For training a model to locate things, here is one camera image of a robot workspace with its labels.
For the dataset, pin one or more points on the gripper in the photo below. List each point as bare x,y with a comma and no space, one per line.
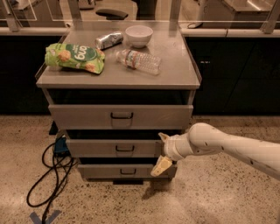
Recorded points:
171,148

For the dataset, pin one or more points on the grey drawer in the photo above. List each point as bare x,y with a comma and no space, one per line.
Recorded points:
115,171
117,117
90,148

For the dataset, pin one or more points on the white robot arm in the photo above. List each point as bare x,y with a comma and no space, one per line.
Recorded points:
204,139

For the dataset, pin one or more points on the grey bottom drawer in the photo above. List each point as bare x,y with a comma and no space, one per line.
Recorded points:
115,171

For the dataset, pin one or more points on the grey top drawer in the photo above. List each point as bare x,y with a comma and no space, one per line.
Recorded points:
117,117

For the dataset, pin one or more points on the grey metal drawer cabinet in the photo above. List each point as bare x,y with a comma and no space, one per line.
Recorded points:
176,84

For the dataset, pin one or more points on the clear plastic water bottle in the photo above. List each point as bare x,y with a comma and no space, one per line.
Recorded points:
140,61

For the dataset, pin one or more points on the blue power box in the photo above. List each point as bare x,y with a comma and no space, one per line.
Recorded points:
60,147

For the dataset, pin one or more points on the white ceramic bowl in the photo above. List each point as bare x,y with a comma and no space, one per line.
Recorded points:
139,35

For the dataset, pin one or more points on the silver soda can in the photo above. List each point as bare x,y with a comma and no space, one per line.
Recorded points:
109,40

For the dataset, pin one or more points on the green chip bag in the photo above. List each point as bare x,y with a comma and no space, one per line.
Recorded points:
75,56

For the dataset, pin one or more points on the black office chair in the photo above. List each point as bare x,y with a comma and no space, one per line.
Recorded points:
112,14

